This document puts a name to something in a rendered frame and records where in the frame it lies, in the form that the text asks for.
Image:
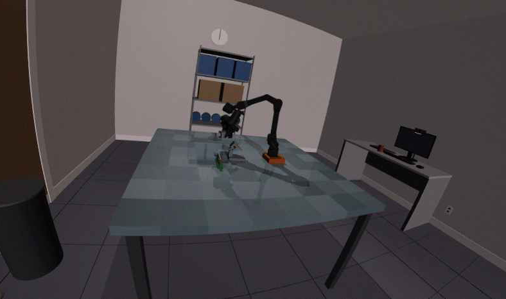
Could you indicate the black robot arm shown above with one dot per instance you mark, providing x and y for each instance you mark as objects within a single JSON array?
[{"x": 272, "y": 137}]

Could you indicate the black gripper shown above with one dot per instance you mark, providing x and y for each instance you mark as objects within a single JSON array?
[{"x": 231, "y": 128}]

